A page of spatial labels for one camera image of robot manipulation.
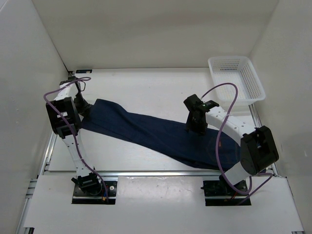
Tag white perforated plastic basket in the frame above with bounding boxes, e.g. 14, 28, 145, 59
208, 56, 266, 110

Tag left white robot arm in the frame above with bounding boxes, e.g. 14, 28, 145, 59
43, 76, 102, 195

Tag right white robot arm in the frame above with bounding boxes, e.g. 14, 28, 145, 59
184, 94, 279, 195

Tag dark blue denim trousers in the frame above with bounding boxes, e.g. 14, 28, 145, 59
79, 98, 244, 173

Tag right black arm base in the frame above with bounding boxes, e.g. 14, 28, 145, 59
201, 180, 251, 207

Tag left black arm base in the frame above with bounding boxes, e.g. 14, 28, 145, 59
71, 173, 117, 205

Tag aluminium rail frame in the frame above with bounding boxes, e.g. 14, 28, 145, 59
17, 68, 304, 234

